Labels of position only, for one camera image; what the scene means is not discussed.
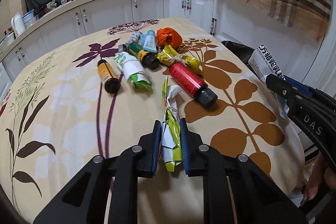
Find white green packet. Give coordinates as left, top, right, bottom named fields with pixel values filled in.
left=129, top=31, right=143, bottom=44

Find green label dark bottle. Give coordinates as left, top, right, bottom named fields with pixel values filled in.
left=127, top=42, right=160, bottom=70

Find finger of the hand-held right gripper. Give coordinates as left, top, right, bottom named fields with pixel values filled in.
left=285, top=76, right=313, bottom=96
left=265, top=74, right=313, bottom=106

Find teal white sachet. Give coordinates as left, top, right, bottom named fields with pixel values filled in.
left=140, top=30, right=158, bottom=53

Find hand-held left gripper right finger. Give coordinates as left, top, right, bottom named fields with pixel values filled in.
left=179, top=118, right=309, bottom=224

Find white printed powder packet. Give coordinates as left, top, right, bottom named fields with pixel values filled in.
left=248, top=43, right=290, bottom=119

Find white kitchen cabinets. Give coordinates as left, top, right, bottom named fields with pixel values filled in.
left=0, top=0, right=336, bottom=97

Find yellow white wrapper bundle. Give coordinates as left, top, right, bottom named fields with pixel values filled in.
left=161, top=76, right=183, bottom=173

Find white kettle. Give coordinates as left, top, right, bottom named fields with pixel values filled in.
left=11, top=14, right=26, bottom=33

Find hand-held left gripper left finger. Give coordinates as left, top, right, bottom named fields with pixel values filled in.
left=33, top=120, right=161, bottom=224

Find clear plastic container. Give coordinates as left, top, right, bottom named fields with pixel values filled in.
left=22, top=11, right=36, bottom=28

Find red label dark bottle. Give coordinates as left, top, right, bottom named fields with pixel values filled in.
left=168, top=62, right=218, bottom=109

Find floral tablecloth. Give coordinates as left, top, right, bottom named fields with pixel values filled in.
left=0, top=17, right=306, bottom=224

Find pale bowl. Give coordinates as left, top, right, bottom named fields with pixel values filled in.
left=0, top=30, right=15, bottom=49

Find person's right hand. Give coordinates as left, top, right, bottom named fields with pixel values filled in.
left=302, top=154, right=336, bottom=200

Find orange label dark bottle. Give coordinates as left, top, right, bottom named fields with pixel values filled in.
left=97, top=59, right=122, bottom=94

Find orange plastic bag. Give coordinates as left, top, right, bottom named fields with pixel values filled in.
left=157, top=27, right=182, bottom=51

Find white green wrapper bundle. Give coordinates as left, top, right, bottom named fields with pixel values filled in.
left=113, top=52, right=153, bottom=91

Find black bag lined trash bin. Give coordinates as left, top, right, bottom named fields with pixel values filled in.
left=220, top=40, right=263, bottom=69

